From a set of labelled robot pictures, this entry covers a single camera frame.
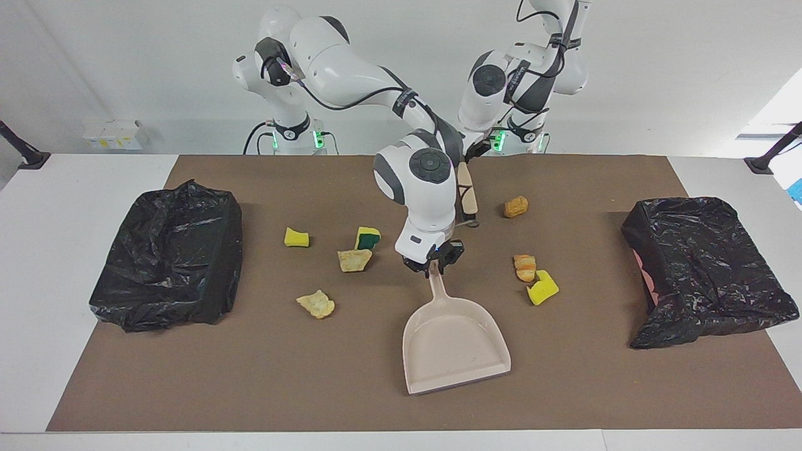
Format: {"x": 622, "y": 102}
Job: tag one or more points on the orange croissant piece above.
{"x": 525, "y": 267}

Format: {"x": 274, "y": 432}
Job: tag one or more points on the blue object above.
{"x": 797, "y": 191}

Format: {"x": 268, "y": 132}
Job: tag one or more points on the pink bin with black bag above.
{"x": 702, "y": 269}

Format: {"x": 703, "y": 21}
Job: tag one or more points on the beige plastic dustpan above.
{"x": 454, "y": 351}

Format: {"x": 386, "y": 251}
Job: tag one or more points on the brown table mat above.
{"x": 401, "y": 413}

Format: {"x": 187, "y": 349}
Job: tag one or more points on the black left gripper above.
{"x": 479, "y": 150}

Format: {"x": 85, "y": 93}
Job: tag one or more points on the brown fried nugget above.
{"x": 515, "y": 206}

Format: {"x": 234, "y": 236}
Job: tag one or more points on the yellow and green sponge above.
{"x": 367, "y": 238}

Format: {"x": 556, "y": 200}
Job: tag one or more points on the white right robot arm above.
{"x": 426, "y": 188}

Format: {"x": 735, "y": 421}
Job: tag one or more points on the white wall socket box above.
{"x": 113, "y": 134}

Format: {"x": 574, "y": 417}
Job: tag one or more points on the plain yellow sponge piece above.
{"x": 296, "y": 237}

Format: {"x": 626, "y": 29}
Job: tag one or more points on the beige hand brush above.
{"x": 467, "y": 194}

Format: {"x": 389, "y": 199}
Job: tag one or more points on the black camera stand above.
{"x": 28, "y": 156}
{"x": 761, "y": 164}

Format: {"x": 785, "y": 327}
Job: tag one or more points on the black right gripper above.
{"x": 448, "y": 254}

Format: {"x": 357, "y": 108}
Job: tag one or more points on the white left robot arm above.
{"x": 501, "y": 88}

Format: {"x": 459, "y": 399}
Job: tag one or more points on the notched yellow sponge piece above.
{"x": 542, "y": 289}

